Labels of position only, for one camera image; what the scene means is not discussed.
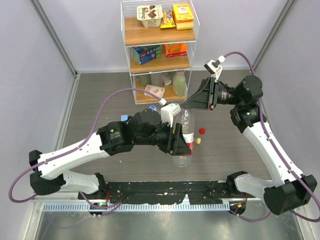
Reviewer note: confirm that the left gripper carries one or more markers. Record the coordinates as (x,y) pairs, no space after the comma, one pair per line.
(173,138)

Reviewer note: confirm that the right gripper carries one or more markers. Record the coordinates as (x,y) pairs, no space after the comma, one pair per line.
(206,97)

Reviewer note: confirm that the clear red-label water bottle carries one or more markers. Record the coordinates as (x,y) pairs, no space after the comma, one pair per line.
(187,121)

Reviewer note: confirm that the red bottle cap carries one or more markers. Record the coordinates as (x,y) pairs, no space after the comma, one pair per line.
(202,131)

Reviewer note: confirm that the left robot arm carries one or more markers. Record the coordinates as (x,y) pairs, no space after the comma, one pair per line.
(145,128)

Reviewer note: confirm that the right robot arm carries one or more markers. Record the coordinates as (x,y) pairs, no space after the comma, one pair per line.
(289,188)

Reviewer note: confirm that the pale green drink bottle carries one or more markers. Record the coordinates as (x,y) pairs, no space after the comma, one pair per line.
(179,83)

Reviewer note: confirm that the small white bottle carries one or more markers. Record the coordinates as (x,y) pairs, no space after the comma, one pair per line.
(166,79)

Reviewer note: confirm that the small blue-label water bottle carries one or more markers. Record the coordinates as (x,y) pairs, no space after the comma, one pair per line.
(152,107)

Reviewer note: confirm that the red white card box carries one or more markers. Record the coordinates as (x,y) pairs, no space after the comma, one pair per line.
(152,91)

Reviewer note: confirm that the clear plastic cup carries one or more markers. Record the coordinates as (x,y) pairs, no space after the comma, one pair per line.
(157,79)

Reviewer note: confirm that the orange snack box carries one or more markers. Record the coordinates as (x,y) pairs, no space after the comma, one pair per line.
(175,49)

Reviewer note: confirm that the blue green box pack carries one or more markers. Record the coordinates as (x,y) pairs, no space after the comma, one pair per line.
(145,54)

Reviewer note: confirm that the yellow sponge pack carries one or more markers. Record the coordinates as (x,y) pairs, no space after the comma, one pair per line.
(183,16)

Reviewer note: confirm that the yellow candy bag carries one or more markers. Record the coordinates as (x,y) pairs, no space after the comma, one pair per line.
(167,20)

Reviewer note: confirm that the chocolate pudding cup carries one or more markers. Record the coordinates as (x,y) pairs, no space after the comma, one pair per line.
(149,15)

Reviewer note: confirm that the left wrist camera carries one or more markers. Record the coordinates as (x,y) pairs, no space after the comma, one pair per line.
(168,112)

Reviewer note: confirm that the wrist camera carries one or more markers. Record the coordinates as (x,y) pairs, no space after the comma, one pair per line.
(168,112)
(214,67)

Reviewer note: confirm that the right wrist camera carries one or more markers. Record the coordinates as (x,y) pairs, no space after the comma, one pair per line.
(214,67)

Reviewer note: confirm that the white cable duct strip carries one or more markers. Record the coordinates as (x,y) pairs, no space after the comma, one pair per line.
(183,207)

